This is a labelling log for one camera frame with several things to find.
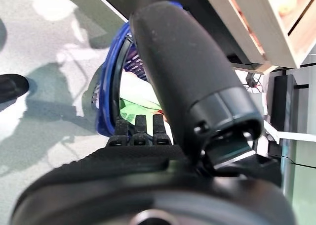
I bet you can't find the wooden display shelf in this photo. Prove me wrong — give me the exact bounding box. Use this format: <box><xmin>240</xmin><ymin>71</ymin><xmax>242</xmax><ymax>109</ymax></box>
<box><xmin>54</xmin><ymin>0</ymin><xmax>275</xmax><ymax>75</ymax></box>

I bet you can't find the black object at left edge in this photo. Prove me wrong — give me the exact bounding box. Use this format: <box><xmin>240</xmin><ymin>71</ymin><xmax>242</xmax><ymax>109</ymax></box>
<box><xmin>0</xmin><ymin>73</ymin><xmax>30</xmax><ymax>104</ymax></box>

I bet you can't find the wooden slatted crate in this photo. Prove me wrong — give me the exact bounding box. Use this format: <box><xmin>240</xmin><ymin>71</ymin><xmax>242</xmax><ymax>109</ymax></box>
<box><xmin>199</xmin><ymin>0</ymin><xmax>316</xmax><ymax>70</ymax></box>

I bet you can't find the black upright panel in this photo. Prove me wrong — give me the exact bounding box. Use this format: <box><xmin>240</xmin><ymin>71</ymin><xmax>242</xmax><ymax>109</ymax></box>
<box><xmin>269</xmin><ymin>69</ymin><xmax>309</xmax><ymax>161</ymax></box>

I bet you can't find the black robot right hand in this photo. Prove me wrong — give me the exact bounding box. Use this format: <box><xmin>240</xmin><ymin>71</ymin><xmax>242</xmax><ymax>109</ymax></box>
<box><xmin>11</xmin><ymin>1</ymin><xmax>297</xmax><ymax>225</ymax></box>

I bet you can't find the black folding basket handle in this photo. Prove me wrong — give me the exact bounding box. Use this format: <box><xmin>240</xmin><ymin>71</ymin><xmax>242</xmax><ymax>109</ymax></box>
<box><xmin>112</xmin><ymin>36</ymin><xmax>133</xmax><ymax>127</ymax></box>

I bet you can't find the blue plastic shopping basket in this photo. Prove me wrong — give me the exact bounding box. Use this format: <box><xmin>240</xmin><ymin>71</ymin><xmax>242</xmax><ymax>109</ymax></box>
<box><xmin>91</xmin><ymin>1</ymin><xmax>185</xmax><ymax>138</ymax></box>

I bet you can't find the toy napa cabbage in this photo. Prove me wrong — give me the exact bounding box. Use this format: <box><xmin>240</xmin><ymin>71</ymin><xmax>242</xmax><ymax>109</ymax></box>
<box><xmin>119</xmin><ymin>98</ymin><xmax>165</xmax><ymax>122</ymax></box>
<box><xmin>120</xmin><ymin>71</ymin><xmax>161</xmax><ymax>109</ymax></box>

